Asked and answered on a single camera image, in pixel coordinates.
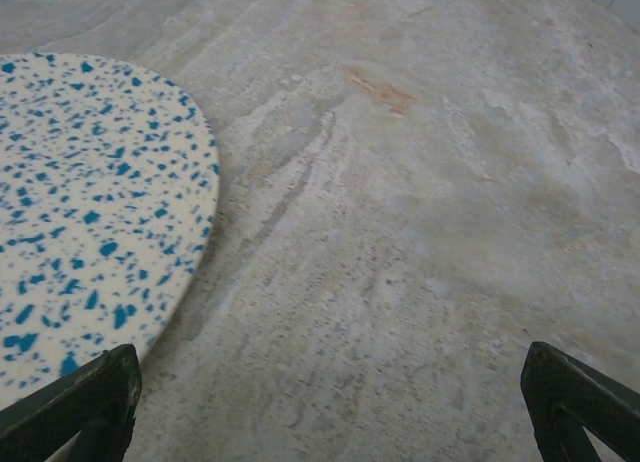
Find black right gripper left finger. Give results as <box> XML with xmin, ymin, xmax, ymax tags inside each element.
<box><xmin>0</xmin><ymin>344</ymin><xmax>144</xmax><ymax>462</ymax></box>

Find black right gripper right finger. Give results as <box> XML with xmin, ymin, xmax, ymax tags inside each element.
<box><xmin>519</xmin><ymin>340</ymin><xmax>640</xmax><ymax>462</ymax></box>

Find blue speckled white plate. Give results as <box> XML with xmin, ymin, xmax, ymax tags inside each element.
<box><xmin>0</xmin><ymin>51</ymin><xmax>222</xmax><ymax>412</ymax></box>

